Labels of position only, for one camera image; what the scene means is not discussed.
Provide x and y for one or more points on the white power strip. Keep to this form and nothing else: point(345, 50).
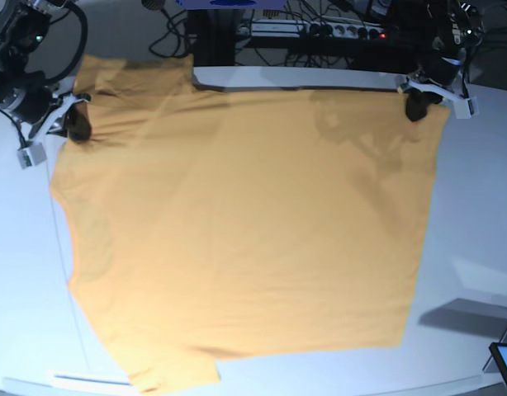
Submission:
point(297, 29)

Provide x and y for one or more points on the yellow T-shirt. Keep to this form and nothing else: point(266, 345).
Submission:
point(214, 226)

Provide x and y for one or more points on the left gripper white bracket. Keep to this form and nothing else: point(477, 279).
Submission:
point(422, 92)

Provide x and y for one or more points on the white flat strip on table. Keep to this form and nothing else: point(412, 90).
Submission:
point(63, 375)

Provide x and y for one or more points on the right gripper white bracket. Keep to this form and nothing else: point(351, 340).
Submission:
point(75, 110)

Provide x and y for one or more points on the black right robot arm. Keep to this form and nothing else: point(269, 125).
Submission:
point(35, 104)

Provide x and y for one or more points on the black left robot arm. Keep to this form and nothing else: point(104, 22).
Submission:
point(447, 33)

